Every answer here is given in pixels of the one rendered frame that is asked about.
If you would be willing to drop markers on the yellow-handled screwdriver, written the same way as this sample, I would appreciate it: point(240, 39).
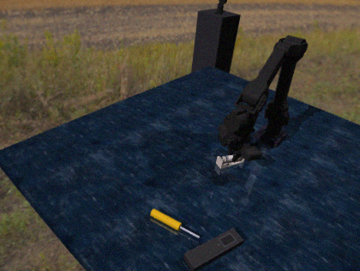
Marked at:
point(169, 221)

